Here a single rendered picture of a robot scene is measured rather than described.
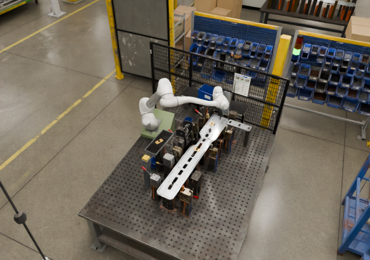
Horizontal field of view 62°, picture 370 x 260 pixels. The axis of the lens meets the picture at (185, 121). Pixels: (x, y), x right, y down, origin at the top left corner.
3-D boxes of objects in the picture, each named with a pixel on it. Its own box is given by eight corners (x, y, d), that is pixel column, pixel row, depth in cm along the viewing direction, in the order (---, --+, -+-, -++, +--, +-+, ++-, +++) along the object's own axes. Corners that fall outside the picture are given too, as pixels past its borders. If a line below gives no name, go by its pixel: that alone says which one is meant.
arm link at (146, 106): (139, 117, 388) (135, 101, 392) (151, 116, 396) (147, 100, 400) (163, 94, 323) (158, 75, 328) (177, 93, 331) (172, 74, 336)
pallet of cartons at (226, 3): (223, 45, 748) (227, 1, 680) (192, 38, 774) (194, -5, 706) (239, 27, 830) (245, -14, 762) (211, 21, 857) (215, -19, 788)
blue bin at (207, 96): (217, 105, 400) (218, 97, 391) (197, 97, 413) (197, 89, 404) (223, 99, 410) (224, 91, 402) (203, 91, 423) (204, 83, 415)
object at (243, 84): (248, 97, 395) (251, 76, 375) (231, 92, 403) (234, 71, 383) (248, 96, 396) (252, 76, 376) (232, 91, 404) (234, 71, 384)
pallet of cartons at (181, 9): (201, 72, 654) (204, 25, 586) (166, 65, 674) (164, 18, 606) (216, 47, 741) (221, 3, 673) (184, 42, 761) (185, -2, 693)
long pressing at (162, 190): (174, 202, 292) (174, 201, 291) (154, 193, 300) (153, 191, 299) (229, 119, 385) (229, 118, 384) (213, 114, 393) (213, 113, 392)
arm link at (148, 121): (147, 131, 392) (141, 129, 371) (144, 118, 396) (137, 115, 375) (159, 128, 389) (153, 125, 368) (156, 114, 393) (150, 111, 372)
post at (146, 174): (149, 189, 338) (147, 162, 310) (143, 187, 341) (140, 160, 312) (153, 184, 343) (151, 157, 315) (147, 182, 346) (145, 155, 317)
